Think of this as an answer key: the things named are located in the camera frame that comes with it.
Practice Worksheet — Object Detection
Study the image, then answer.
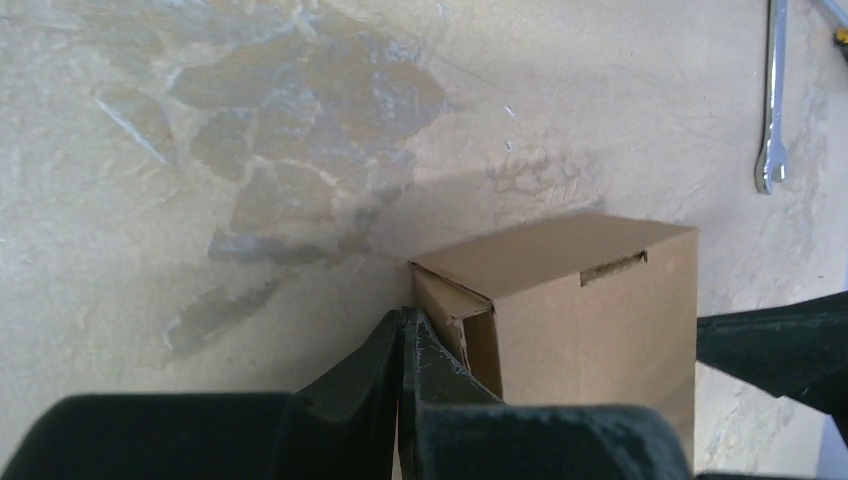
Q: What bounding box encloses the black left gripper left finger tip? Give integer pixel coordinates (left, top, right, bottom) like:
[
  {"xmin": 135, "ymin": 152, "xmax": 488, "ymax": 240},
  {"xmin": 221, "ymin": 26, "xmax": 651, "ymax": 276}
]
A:
[{"xmin": 3, "ymin": 310, "xmax": 401, "ymax": 479}]

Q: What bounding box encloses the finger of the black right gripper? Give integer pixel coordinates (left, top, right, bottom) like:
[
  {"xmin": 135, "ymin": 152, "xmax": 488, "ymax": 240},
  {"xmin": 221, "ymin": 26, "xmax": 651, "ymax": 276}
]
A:
[{"xmin": 696, "ymin": 292, "xmax": 847, "ymax": 439}]

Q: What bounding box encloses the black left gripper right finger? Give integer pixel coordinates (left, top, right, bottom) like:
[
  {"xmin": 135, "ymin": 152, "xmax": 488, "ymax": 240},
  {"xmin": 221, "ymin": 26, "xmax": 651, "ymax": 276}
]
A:
[{"xmin": 399, "ymin": 308, "xmax": 692, "ymax": 479}]

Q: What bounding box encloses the brown cardboard box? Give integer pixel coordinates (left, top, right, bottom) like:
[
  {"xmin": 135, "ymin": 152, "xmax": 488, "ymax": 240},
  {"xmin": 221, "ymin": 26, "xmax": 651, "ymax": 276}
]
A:
[{"xmin": 411, "ymin": 213, "xmax": 698, "ymax": 458}]

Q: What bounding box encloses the silver open-end wrench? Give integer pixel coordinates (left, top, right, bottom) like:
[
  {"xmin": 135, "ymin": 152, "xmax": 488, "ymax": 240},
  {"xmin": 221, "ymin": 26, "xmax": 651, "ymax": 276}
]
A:
[{"xmin": 754, "ymin": 0, "xmax": 789, "ymax": 195}]

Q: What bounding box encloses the black yellow handled screwdriver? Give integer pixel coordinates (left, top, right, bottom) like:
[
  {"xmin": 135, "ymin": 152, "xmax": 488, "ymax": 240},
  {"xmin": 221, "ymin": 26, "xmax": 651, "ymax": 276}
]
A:
[{"xmin": 816, "ymin": 0, "xmax": 848, "ymax": 62}]

